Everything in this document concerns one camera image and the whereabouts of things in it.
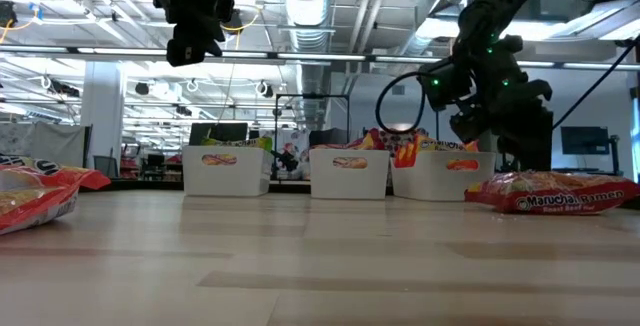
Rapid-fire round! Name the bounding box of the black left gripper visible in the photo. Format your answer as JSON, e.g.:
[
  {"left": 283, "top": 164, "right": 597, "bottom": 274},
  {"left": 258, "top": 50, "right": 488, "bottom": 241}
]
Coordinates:
[{"left": 152, "top": 0, "right": 225, "bottom": 68}]

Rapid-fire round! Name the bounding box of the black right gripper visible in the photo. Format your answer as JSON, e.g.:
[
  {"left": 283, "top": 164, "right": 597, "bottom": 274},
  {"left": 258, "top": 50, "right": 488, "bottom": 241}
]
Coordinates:
[{"left": 448, "top": 34, "right": 555, "bottom": 173}]

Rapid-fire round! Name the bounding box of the long fluorescent light strip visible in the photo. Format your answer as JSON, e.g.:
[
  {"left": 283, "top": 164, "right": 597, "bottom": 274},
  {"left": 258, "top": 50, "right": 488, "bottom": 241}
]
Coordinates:
[{"left": 0, "top": 44, "right": 640, "bottom": 71}]

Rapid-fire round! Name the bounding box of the black computer monitor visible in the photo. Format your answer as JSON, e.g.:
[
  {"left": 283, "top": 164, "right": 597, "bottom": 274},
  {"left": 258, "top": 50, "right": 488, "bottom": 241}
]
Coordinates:
[{"left": 188, "top": 122, "right": 250, "bottom": 147}]

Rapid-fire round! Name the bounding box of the white plastic bin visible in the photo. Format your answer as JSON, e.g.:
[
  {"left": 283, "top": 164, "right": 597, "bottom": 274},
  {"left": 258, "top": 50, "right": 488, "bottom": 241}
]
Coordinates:
[
  {"left": 308, "top": 148, "right": 391, "bottom": 201},
  {"left": 181, "top": 144, "right": 275, "bottom": 198},
  {"left": 391, "top": 150, "right": 497, "bottom": 203}
]

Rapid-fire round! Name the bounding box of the white building column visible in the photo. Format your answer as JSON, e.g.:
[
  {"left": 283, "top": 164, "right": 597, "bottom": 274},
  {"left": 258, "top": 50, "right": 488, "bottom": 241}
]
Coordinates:
[{"left": 81, "top": 60, "right": 125, "bottom": 132}]

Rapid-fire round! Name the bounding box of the black white patterned chair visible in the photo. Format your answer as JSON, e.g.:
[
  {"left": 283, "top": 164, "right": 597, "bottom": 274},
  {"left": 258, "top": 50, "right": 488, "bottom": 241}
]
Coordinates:
[{"left": 363, "top": 127, "right": 431, "bottom": 153}]

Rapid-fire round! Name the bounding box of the black television stand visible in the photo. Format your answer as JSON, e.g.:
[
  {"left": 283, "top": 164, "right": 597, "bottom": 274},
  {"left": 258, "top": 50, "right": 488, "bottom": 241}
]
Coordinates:
[{"left": 607, "top": 134, "right": 624, "bottom": 177}]

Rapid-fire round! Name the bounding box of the grey fabric partition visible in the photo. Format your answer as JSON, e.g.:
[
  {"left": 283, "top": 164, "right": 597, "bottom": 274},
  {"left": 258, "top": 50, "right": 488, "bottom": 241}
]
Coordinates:
[{"left": 0, "top": 122, "right": 94, "bottom": 167}]

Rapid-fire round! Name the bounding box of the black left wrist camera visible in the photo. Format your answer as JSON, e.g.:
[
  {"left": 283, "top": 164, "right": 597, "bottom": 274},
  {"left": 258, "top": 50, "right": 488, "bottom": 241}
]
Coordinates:
[{"left": 197, "top": 0, "right": 236, "bottom": 30}]

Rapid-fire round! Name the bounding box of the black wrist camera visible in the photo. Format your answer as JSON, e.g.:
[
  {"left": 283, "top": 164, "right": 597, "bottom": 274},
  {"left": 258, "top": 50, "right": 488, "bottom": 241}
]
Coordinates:
[
  {"left": 197, "top": 0, "right": 236, "bottom": 30},
  {"left": 418, "top": 60, "right": 475, "bottom": 113}
]

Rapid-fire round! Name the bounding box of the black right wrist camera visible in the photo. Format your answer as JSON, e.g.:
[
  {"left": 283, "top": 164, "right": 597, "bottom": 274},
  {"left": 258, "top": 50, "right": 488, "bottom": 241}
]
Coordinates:
[{"left": 418, "top": 60, "right": 475, "bottom": 113}]

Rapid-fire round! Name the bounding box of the black wall television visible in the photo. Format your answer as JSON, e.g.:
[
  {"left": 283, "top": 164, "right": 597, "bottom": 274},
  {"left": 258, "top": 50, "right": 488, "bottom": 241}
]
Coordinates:
[{"left": 559, "top": 125, "right": 611, "bottom": 156}]

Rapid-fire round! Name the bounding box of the long hanging black cable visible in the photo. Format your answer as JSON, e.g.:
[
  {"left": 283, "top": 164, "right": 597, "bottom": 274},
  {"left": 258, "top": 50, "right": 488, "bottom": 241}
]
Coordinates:
[{"left": 552, "top": 38, "right": 640, "bottom": 131}]

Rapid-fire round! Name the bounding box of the black rectangular rack frame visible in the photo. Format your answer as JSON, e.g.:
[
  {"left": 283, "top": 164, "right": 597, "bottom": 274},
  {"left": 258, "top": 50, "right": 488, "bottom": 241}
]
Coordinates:
[{"left": 273, "top": 93, "right": 352, "bottom": 150}]

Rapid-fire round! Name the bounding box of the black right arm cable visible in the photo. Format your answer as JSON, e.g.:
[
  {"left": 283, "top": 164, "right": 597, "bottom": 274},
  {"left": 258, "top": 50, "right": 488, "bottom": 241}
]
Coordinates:
[{"left": 374, "top": 69, "right": 427, "bottom": 136}]

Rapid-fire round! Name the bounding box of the small black camera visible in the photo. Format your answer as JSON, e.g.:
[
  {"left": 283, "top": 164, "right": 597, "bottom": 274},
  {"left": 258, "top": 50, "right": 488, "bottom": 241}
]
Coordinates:
[{"left": 0, "top": 0, "right": 19, "bottom": 28}]

